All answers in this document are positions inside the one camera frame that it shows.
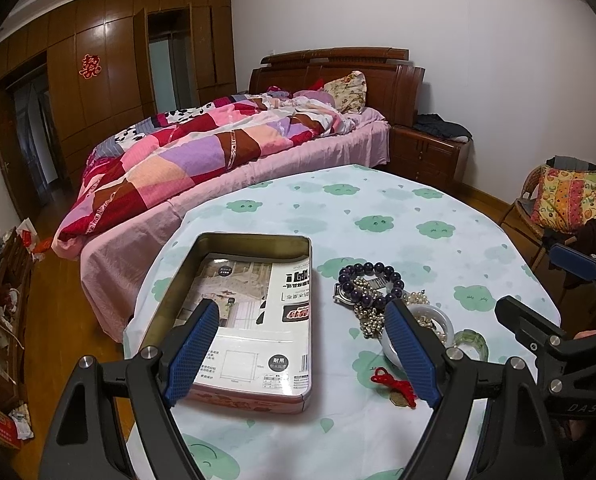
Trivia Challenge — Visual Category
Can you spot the green jade bangle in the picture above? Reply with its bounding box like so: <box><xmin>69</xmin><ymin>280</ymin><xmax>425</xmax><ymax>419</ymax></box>
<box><xmin>453</xmin><ymin>328</ymin><xmax>489</xmax><ymax>362</ymax></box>

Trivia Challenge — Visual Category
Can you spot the white jade bangle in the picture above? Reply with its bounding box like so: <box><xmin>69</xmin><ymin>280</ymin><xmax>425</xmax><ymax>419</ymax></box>
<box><xmin>379</xmin><ymin>304</ymin><xmax>455</xmax><ymax>370</ymax></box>

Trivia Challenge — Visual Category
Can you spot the red knot cord charm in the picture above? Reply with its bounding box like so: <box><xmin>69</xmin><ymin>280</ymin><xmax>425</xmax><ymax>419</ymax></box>
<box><xmin>371</xmin><ymin>367</ymin><xmax>416</xmax><ymax>408</ymax></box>

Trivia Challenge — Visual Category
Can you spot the white pearl bracelet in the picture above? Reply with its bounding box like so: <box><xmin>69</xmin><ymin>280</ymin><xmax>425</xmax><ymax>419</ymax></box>
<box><xmin>402</xmin><ymin>289</ymin><xmax>449</xmax><ymax>344</ymax></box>

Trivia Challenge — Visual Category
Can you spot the silver wristwatch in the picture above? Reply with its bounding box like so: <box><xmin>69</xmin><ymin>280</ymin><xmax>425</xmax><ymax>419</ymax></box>
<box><xmin>334</xmin><ymin>280</ymin><xmax>383</xmax><ymax>308</ymax></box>

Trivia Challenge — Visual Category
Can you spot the pink metal tin box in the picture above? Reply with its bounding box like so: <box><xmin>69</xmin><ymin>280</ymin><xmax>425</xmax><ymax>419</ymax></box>
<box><xmin>141</xmin><ymin>232</ymin><xmax>312</xmax><ymax>414</ymax></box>

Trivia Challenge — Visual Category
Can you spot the dark purple bead bracelet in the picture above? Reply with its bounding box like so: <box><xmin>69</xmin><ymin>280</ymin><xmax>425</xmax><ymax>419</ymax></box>
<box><xmin>337</xmin><ymin>260</ymin><xmax>406</xmax><ymax>311</ymax></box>

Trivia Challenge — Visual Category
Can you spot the person's hand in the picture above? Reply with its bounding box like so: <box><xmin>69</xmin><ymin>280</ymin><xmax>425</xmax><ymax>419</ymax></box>
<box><xmin>574</xmin><ymin>330</ymin><xmax>596</xmax><ymax>340</ymax></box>

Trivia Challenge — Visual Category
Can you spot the colourful patterned cushion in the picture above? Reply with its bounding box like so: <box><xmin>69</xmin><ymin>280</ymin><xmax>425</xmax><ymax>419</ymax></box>
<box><xmin>530</xmin><ymin>166</ymin><xmax>596</xmax><ymax>234</ymax></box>

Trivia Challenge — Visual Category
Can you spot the wicker chair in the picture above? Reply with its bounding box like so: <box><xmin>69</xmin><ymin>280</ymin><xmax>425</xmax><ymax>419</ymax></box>
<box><xmin>497</xmin><ymin>155</ymin><xmax>596</xmax><ymax>271</ymax></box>

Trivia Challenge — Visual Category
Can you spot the pink bed sheet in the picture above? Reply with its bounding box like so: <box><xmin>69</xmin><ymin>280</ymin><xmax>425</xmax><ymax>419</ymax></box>
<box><xmin>52</xmin><ymin>110</ymin><xmax>389</xmax><ymax>344</ymax></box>

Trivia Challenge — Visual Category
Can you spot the wooden nightstand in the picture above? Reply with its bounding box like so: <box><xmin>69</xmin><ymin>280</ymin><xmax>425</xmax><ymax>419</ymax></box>
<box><xmin>386</xmin><ymin>126</ymin><xmax>472</xmax><ymax>195</ymax></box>

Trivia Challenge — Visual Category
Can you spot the cloud pattern tablecloth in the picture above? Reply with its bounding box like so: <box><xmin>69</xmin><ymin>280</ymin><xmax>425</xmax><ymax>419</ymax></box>
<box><xmin>123</xmin><ymin>166</ymin><xmax>560</xmax><ymax>479</ymax></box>

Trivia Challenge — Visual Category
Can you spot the wooden tv cabinet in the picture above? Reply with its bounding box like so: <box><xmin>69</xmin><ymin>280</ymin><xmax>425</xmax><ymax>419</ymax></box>
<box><xmin>0</xmin><ymin>230</ymin><xmax>33</xmax><ymax>412</ymax></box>

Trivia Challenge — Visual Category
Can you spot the dark clothes pile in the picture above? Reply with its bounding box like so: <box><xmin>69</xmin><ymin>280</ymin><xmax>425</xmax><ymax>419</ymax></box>
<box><xmin>413</xmin><ymin>114</ymin><xmax>473</xmax><ymax>143</ymax></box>

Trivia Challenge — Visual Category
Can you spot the wooden bed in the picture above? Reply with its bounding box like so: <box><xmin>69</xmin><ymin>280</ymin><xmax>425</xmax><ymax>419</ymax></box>
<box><xmin>249</xmin><ymin>47</ymin><xmax>425</xmax><ymax>127</ymax></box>

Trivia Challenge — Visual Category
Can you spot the patchwork quilt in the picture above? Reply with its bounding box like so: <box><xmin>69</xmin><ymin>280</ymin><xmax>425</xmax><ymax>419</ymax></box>
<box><xmin>55</xmin><ymin>93</ymin><xmax>358</xmax><ymax>252</ymax></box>

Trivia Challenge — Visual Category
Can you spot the floral pillow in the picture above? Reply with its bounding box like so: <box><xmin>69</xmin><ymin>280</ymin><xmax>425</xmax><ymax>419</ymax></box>
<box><xmin>323</xmin><ymin>70</ymin><xmax>368</xmax><ymax>114</ymax></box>

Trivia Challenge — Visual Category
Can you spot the red double happiness decoration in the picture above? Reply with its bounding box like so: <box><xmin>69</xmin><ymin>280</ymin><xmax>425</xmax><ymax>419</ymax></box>
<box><xmin>79</xmin><ymin>53</ymin><xmax>102</xmax><ymax>80</ymax></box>

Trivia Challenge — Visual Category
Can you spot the wooden wardrobe wall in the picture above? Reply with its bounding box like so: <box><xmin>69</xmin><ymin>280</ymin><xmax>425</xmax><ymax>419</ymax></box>
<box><xmin>0</xmin><ymin>0</ymin><xmax>236</xmax><ymax>226</ymax></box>

